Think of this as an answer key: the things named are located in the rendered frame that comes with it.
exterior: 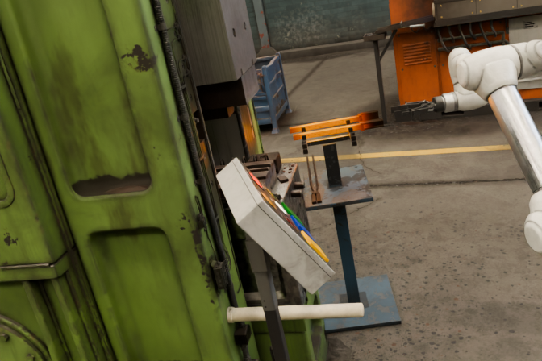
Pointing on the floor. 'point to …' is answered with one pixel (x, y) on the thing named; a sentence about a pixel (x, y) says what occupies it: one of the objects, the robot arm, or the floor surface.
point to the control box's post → (264, 281)
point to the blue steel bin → (270, 91)
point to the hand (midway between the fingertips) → (398, 111)
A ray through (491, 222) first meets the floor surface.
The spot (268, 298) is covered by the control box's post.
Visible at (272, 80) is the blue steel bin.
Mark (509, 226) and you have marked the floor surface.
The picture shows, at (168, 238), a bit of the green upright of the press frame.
